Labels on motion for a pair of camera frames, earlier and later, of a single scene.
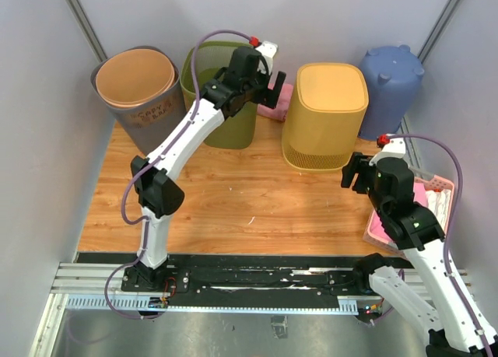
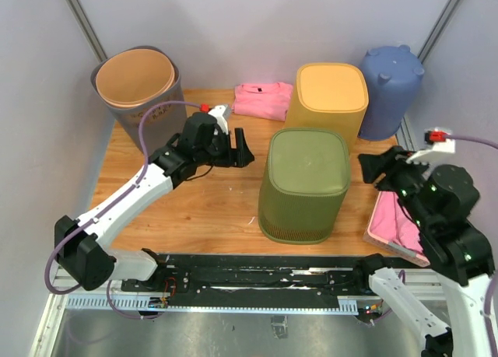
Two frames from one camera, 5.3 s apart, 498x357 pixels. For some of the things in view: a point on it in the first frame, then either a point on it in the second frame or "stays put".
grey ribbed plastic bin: (148, 124) stays put
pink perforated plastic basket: (382, 243) stays put
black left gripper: (269, 97) → (239, 157)
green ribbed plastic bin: (237, 131) → (306, 176)
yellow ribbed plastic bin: (325, 112) stays put
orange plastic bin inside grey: (132, 78) stays put
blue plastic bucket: (394, 73) stays put
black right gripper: (357, 164) → (391, 159)
